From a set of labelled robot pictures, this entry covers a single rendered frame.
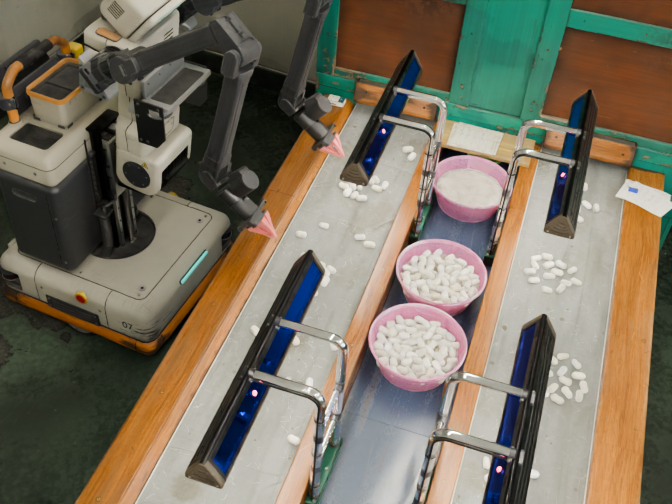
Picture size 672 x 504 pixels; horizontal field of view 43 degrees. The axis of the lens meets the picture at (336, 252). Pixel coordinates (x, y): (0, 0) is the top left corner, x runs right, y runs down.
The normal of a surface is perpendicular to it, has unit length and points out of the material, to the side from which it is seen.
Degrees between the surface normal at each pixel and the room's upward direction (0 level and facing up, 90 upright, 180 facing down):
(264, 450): 0
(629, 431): 0
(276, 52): 90
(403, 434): 0
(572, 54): 90
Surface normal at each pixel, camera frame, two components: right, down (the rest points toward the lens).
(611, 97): -0.31, 0.65
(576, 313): 0.06, -0.71
